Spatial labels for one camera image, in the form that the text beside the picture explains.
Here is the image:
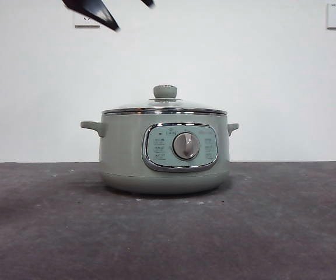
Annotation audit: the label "glass lid with green knob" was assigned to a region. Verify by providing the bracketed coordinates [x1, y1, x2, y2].
[101, 84, 229, 116]

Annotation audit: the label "sage green electric pot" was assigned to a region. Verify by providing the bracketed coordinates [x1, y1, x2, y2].
[79, 112, 239, 195]

